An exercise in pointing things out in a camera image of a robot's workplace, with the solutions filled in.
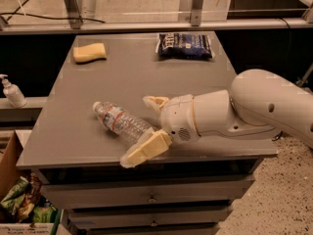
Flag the green snack bags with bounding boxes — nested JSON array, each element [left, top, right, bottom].
[[0, 173, 59, 223]]

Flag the cardboard box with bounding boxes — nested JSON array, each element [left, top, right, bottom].
[[0, 131, 58, 235]]

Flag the clear plastic water bottle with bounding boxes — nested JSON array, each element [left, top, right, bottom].
[[93, 102, 155, 145]]

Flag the drawer knob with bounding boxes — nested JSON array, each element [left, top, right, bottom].
[[148, 194, 157, 204], [150, 219, 159, 227]]

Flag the blue chip bag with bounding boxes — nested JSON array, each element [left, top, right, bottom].
[[156, 32, 214, 60]]

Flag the grey drawer cabinet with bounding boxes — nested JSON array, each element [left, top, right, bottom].
[[18, 34, 277, 235]]

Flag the white pump dispenser bottle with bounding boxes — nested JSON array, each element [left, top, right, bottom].
[[0, 74, 27, 108]]

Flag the top drawer knob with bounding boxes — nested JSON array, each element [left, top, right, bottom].
[[148, 194, 157, 204]]

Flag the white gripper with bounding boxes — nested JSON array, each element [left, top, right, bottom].
[[120, 94, 200, 168]]

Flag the metal frame rail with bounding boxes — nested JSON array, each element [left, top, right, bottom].
[[0, 0, 313, 34]]

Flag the black floor cable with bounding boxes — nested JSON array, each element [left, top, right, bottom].
[[271, 130, 284, 143]]

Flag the lower drawer knob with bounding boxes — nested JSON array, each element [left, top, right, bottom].
[[150, 219, 159, 227]]

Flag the yellow sponge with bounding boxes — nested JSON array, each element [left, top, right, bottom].
[[73, 43, 107, 64]]

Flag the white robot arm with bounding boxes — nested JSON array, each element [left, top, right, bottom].
[[120, 70, 313, 168]]

